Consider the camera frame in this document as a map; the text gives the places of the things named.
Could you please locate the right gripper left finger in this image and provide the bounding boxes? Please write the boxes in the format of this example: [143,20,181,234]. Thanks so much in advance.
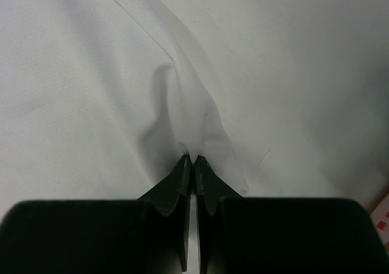
[1,155,191,273]

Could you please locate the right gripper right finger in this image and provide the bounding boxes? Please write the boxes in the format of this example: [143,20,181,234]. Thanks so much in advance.
[193,156,388,273]

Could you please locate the white t shirt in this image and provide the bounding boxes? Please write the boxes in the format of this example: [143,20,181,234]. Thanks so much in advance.
[1,0,247,214]

